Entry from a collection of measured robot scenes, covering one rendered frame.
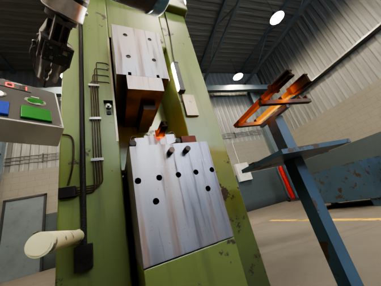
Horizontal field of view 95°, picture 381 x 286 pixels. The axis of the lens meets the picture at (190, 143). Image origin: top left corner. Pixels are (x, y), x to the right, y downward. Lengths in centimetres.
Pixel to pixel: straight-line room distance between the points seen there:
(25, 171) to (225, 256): 744
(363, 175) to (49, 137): 399
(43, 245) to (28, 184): 723
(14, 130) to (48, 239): 37
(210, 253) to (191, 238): 10
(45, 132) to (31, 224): 671
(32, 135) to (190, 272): 70
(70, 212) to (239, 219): 84
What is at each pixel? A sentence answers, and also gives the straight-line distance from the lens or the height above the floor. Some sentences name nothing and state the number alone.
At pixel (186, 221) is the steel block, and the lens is 76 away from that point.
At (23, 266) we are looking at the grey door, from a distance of 740.
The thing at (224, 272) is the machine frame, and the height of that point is 37.
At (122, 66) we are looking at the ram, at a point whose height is 142.
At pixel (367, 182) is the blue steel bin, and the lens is 401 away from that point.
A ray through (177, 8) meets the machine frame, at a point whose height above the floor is 230.
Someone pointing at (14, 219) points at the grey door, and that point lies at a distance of 759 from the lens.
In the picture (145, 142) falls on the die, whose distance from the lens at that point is 86.
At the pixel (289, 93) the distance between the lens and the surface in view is 95.
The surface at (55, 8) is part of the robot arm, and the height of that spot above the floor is 112.
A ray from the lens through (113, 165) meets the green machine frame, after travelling 96.
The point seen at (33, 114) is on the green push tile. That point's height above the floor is 100.
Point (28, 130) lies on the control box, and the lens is 72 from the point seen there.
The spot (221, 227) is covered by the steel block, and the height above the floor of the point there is 52.
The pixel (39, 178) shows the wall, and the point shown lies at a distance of 762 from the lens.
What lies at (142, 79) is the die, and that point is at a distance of 108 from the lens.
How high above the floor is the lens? 61
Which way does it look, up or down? 20 degrees up
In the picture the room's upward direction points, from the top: 14 degrees counter-clockwise
